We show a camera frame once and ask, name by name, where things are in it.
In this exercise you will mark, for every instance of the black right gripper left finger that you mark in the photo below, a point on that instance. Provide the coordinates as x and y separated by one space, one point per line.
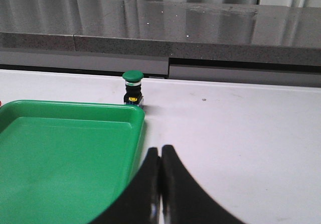
139 202

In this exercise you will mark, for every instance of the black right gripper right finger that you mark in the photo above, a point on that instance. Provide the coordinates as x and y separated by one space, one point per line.
184 200

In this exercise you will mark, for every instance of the green mushroom push button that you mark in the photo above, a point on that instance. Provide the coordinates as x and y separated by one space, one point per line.
133 95

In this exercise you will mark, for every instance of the green plastic tray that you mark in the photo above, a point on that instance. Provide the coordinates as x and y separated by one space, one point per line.
65 162

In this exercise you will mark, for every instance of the grey stone counter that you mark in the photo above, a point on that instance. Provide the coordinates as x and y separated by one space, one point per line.
267 37

